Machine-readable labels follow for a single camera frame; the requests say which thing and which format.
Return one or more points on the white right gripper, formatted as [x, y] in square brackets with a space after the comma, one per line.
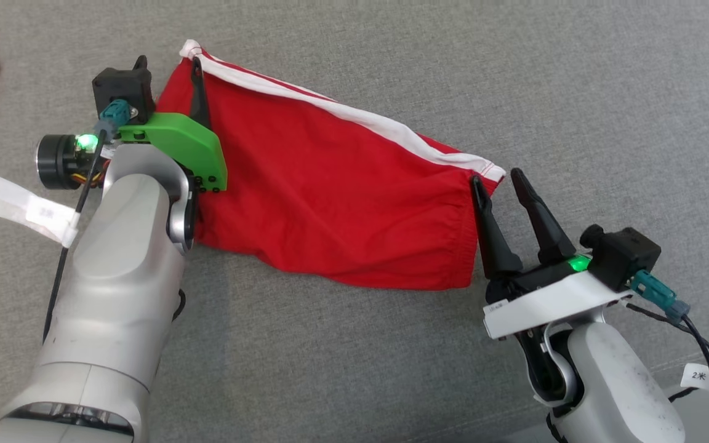
[545, 304]

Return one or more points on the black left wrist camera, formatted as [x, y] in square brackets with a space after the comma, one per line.
[124, 86]

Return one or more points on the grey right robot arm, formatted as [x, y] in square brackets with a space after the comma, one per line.
[619, 381]

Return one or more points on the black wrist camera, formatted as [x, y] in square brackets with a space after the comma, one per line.
[622, 255]
[124, 86]

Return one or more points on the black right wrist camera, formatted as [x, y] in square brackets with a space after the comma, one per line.
[622, 255]

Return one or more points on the red shorts white stripe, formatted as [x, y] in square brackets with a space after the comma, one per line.
[330, 197]

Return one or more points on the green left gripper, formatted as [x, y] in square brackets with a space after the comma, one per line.
[188, 147]

